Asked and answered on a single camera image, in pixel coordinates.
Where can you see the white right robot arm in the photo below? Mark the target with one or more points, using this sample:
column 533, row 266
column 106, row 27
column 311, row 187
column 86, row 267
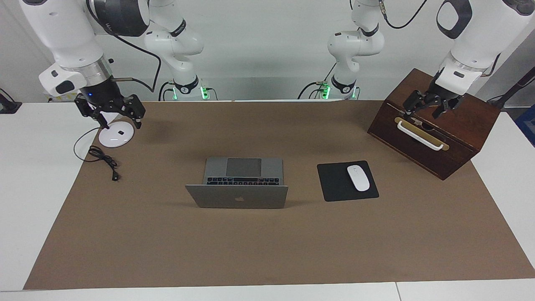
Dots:
column 62, row 33

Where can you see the white desk lamp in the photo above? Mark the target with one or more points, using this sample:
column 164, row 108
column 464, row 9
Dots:
column 115, row 138

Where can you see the blue crate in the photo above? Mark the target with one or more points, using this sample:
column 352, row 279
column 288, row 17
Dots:
column 527, row 125

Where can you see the dark brown wooden box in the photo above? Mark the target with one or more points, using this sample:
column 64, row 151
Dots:
column 418, row 159

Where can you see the grey aluminium laptop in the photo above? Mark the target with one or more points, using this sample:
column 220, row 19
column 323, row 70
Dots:
column 244, row 196

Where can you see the black clamp mount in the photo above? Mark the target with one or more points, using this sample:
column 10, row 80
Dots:
column 8, row 104

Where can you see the black mouse pad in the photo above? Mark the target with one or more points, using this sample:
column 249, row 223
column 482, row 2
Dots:
column 334, row 184

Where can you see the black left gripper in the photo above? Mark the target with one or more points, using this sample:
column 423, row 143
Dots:
column 439, row 97

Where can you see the black tripod pole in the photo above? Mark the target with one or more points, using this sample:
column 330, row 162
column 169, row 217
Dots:
column 516, row 85

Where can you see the white computer mouse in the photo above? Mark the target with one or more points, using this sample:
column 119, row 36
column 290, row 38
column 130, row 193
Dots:
column 358, row 177

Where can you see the brown table mat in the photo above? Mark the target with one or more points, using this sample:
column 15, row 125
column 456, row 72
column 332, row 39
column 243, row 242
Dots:
column 250, row 251

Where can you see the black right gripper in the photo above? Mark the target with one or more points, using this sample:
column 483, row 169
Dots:
column 104, row 98

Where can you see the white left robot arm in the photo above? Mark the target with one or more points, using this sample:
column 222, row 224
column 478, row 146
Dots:
column 476, row 37

